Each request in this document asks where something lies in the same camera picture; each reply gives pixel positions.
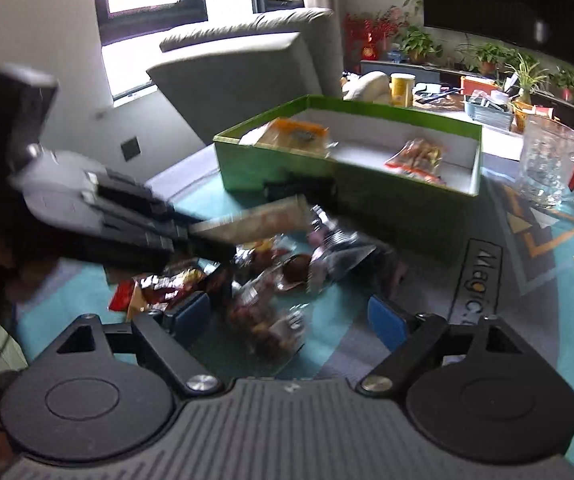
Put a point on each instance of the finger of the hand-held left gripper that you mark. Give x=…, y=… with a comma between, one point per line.
x=167, y=247
x=137, y=195

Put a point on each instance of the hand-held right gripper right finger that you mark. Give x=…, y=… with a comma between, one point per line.
x=386, y=322

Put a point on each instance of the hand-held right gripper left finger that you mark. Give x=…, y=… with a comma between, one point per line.
x=193, y=317

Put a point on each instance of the red brown snack packet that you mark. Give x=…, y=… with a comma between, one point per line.
x=167, y=285

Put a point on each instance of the clear packet of brown dates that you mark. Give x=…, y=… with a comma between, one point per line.
x=262, y=320

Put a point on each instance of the dark silver snack packet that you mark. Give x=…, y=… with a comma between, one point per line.
x=347, y=255

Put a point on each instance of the beige snack bar packet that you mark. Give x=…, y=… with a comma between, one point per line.
x=262, y=220

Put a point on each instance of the green cardboard box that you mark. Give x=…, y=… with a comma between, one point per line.
x=392, y=220

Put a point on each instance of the brown round pastry packet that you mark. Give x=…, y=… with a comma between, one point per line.
x=294, y=266

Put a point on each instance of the orange cake packet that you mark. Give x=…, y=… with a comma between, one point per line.
x=292, y=135

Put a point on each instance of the grey blue cloth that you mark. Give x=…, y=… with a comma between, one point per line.
x=182, y=175

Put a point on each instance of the teal patterned mat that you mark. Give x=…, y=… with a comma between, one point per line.
x=467, y=340

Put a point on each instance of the black snack packet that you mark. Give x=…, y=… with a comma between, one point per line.
x=297, y=187

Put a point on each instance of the grey armchair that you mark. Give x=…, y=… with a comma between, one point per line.
x=247, y=75

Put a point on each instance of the round white table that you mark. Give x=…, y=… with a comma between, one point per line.
x=499, y=142

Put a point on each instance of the clear glass mug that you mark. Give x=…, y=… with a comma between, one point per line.
x=549, y=160

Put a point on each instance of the yellow can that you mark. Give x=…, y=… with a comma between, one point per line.
x=402, y=91

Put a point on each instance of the grey storage basket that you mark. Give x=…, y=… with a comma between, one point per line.
x=489, y=114

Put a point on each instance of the white cushion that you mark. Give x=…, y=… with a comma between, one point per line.
x=367, y=86

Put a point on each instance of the orange wicker basket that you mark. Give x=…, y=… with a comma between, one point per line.
x=523, y=117

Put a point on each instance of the orange box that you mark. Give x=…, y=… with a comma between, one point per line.
x=477, y=85

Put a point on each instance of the spider plant in pot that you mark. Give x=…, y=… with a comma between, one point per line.
x=527, y=77

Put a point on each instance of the red flower decoration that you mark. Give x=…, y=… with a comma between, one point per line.
x=372, y=35

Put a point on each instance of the dark wall socket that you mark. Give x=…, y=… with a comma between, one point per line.
x=131, y=149

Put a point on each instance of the black wall television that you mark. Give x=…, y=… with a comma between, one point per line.
x=507, y=5

